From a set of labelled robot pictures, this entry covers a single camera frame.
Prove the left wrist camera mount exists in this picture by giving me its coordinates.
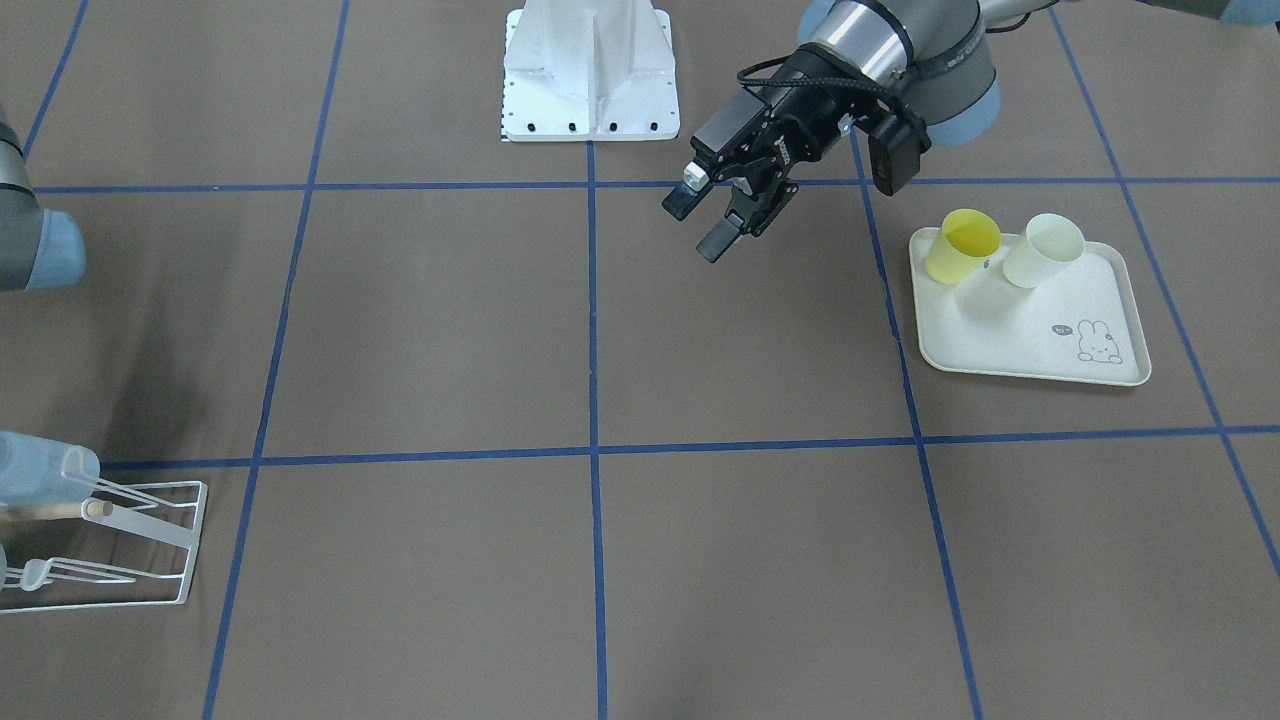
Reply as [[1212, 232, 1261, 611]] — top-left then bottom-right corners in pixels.
[[736, 50, 931, 196]]

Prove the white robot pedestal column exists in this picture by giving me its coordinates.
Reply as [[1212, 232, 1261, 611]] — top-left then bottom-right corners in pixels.
[[500, 1, 681, 143]]

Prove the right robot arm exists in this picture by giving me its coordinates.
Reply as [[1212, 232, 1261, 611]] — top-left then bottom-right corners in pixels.
[[1, 114, 87, 292]]

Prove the white wire cup rack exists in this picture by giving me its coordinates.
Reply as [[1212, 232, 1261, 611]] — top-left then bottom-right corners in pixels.
[[3, 457, 210, 615]]

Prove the pale green plastic cup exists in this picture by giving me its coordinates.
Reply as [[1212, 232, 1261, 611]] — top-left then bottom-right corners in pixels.
[[1001, 213, 1085, 290]]

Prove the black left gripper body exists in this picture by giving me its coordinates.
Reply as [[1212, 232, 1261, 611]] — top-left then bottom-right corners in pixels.
[[687, 50, 870, 236]]

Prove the yellow plastic cup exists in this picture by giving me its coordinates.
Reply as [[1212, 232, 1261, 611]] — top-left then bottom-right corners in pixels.
[[925, 208, 1002, 284]]

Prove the cream plastic tray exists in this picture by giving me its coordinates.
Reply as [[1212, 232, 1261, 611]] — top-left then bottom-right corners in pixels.
[[909, 227, 1152, 387]]

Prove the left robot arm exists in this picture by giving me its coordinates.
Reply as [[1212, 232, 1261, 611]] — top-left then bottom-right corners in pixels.
[[662, 1, 1050, 263]]

